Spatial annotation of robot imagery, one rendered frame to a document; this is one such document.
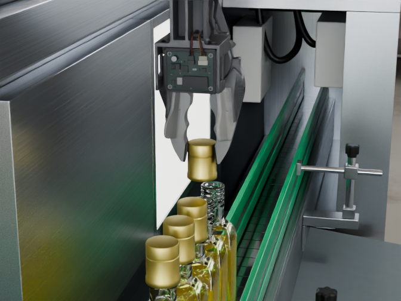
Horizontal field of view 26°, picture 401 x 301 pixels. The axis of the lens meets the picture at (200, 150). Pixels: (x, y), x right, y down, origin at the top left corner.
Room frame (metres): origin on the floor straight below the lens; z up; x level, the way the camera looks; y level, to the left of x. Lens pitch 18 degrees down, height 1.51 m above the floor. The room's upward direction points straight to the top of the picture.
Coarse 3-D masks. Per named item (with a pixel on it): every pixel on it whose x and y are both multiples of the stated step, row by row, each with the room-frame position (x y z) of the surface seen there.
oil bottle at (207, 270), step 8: (208, 256) 0.92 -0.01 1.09; (192, 264) 0.90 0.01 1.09; (200, 264) 0.90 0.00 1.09; (208, 264) 0.90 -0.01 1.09; (216, 264) 0.92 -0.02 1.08; (192, 272) 0.89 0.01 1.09; (200, 272) 0.89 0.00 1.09; (208, 272) 0.89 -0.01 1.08; (216, 272) 0.91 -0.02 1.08; (208, 280) 0.89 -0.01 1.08; (216, 280) 0.91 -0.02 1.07; (208, 288) 0.88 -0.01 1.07; (216, 288) 0.91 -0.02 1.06; (208, 296) 0.88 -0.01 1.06; (216, 296) 0.91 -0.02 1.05
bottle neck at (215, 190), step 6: (204, 186) 1.02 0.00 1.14; (210, 186) 1.03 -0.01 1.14; (216, 186) 1.03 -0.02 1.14; (222, 186) 1.02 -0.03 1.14; (204, 192) 1.02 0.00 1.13; (210, 192) 1.01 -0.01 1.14; (216, 192) 1.01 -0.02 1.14; (222, 192) 1.02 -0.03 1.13; (216, 198) 1.01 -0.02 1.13; (222, 198) 1.02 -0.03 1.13; (216, 204) 1.01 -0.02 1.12; (222, 204) 1.02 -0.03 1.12; (216, 210) 1.01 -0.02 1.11; (222, 210) 1.02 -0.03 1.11; (216, 216) 1.01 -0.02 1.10; (222, 216) 1.02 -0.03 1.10; (216, 222) 1.01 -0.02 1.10; (222, 222) 1.02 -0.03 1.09
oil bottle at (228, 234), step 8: (216, 224) 1.01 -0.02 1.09; (224, 224) 1.02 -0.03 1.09; (232, 224) 1.03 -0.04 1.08; (216, 232) 1.00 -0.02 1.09; (224, 232) 1.00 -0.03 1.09; (232, 232) 1.02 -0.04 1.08; (224, 240) 1.00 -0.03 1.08; (232, 240) 1.01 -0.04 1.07; (232, 248) 1.01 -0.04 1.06; (232, 256) 1.01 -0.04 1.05; (232, 264) 1.01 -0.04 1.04; (232, 272) 1.01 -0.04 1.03; (232, 280) 1.01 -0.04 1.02; (232, 288) 1.01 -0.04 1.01; (232, 296) 1.01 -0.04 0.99
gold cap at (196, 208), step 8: (184, 200) 0.92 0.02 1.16; (192, 200) 0.92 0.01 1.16; (200, 200) 0.92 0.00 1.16; (184, 208) 0.90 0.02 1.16; (192, 208) 0.90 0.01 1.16; (200, 208) 0.90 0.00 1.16; (192, 216) 0.90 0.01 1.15; (200, 216) 0.90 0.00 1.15; (200, 224) 0.90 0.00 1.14; (200, 232) 0.90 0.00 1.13; (200, 240) 0.90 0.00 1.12
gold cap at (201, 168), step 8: (192, 144) 0.96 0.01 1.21; (200, 144) 0.96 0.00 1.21; (208, 144) 0.96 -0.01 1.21; (192, 152) 0.96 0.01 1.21; (200, 152) 0.95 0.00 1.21; (208, 152) 0.95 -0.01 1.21; (192, 160) 0.96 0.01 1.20; (200, 160) 0.95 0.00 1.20; (208, 160) 0.95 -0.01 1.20; (192, 168) 0.96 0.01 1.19; (200, 168) 0.95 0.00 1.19; (208, 168) 0.96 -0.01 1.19; (216, 168) 0.97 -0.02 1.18; (192, 176) 0.96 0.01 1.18; (200, 176) 0.95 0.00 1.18; (208, 176) 0.95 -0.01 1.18; (216, 176) 0.96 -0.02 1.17
